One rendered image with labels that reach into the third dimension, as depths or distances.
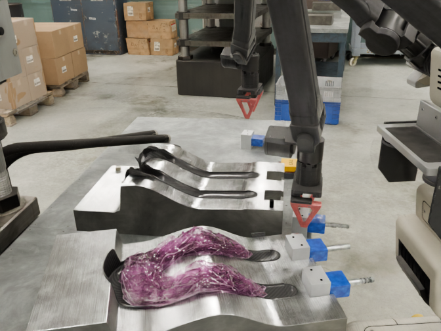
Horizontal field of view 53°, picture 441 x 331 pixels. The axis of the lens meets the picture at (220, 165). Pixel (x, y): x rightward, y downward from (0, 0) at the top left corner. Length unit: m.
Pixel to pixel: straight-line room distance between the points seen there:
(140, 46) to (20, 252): 6.87
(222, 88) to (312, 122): 4.23
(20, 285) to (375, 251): 1.89
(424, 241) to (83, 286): 0.75
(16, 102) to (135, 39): 3.53
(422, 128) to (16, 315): 0.93
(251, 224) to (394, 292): 1.34
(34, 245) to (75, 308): 0.41
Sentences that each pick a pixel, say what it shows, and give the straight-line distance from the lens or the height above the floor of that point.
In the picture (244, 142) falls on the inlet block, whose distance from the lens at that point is 1.54.
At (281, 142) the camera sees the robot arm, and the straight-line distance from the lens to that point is 0.97.
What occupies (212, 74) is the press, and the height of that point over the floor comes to 0.26.
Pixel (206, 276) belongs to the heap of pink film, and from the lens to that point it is 0.76.
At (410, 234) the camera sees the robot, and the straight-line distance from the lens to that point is 1.17.
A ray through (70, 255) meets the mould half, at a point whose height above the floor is 0.91.
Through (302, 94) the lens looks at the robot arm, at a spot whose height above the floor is 1.17.
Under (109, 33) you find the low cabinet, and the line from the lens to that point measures 7.94.
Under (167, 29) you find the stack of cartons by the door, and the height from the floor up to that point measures 0.43.
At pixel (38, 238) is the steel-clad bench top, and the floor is 0.80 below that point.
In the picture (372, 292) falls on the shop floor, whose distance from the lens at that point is 2.24.
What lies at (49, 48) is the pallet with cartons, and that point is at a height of 0.56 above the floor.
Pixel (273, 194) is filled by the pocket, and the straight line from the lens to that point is 1.09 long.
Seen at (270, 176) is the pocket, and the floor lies 0.87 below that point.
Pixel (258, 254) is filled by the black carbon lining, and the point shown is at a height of 0.85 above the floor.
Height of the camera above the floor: 1.39
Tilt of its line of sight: 24 degrees down
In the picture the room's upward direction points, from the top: 1 degrees counter-clockwise
